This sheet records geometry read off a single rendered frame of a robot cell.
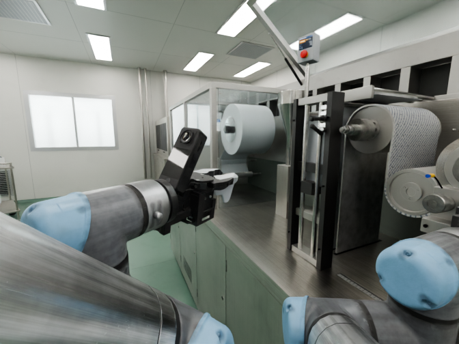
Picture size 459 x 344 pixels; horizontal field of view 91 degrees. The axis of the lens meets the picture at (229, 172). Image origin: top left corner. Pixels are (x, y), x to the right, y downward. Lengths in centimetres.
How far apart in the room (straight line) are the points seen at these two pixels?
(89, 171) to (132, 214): 550
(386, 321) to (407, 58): 96
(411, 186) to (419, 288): 41
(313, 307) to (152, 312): 25
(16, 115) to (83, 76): 142
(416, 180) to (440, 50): 53
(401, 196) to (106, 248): 70
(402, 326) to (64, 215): 42
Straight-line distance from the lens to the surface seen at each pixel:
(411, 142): 84
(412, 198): 75
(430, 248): 38
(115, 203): 30
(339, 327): 33
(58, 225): 27
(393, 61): 119
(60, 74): 591
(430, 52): 114
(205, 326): 24
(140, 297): 19
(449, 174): 70
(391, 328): 41
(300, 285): 74
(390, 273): 38
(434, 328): 42
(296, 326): 37
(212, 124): 124
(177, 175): 37
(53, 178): 592
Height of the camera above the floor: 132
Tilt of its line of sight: 9 degrees down
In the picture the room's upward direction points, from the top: straight up
